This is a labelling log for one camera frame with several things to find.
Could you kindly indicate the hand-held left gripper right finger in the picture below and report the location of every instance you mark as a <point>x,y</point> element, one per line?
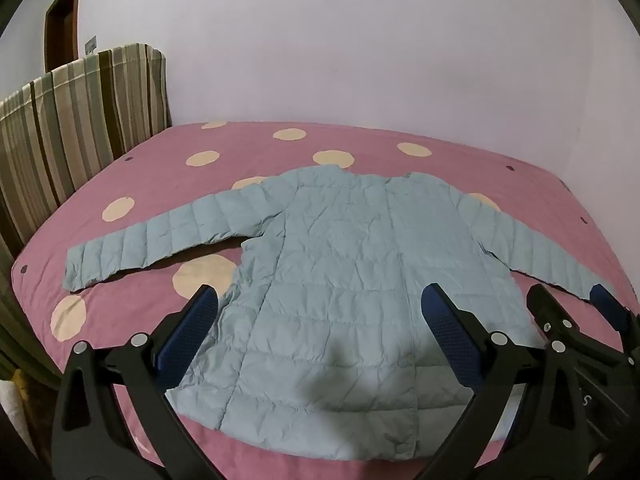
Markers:
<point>452,335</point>

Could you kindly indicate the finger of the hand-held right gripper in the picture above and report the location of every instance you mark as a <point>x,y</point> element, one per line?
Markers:
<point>607,307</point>
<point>542,305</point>

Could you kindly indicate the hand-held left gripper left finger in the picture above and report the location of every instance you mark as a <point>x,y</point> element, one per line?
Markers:
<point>187,335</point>

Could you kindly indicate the light blue puffer jacket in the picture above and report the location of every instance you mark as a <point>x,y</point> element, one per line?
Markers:
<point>325,285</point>

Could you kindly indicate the pink dotted bed sheet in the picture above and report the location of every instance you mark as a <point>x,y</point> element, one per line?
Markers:
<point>150,185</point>

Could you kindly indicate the striped padded headboard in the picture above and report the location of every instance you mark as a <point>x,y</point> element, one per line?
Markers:
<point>75,120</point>

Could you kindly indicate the brown wooden door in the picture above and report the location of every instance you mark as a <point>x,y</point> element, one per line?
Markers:
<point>62,30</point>

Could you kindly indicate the grey wall switch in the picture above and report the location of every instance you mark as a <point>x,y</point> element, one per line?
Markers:
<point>90,45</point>

